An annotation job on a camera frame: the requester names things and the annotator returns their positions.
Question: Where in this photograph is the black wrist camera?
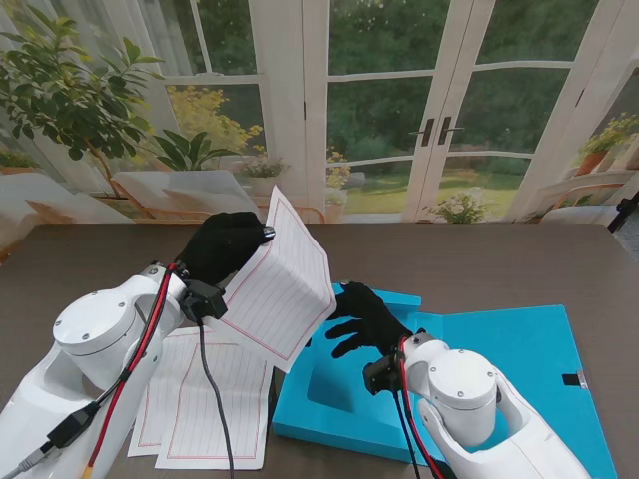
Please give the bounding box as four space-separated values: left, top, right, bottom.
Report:
362 353 400 395
180 278 226 320

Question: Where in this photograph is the printed garden window backdrop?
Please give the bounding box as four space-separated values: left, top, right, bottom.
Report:
0 0 639 265

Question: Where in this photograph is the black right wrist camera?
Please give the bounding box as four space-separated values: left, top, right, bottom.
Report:
362 353 400 395

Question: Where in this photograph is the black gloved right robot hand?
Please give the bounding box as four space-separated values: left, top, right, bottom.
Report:
323 281 414 359

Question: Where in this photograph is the blue plastic file box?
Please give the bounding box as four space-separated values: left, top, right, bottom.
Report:
272 281 618 479

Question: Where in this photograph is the black tripod stand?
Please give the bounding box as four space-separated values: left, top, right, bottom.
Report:
606 196 639 235

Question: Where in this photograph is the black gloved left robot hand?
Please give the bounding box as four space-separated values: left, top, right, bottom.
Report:
174 212 277 290

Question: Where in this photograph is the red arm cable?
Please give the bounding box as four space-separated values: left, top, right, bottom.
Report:
84 266 176 479
393 336 450 479

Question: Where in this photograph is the light grey braided cable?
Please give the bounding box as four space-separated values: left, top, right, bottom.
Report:
14 446 57 474

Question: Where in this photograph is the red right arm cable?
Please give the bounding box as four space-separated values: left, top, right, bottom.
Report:
393 336 450 479

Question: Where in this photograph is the grey left arm cable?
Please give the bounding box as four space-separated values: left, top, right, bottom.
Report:
198 318 236 479

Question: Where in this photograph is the red left arm cable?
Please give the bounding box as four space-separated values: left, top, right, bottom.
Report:
84 266 176 479

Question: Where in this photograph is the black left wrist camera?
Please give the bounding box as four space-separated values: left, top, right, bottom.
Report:
180 278 226 320

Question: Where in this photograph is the red-lined white paper sheet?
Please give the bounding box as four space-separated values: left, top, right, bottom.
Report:
154 341 274 470
219 185 338 374
127 326 216 458

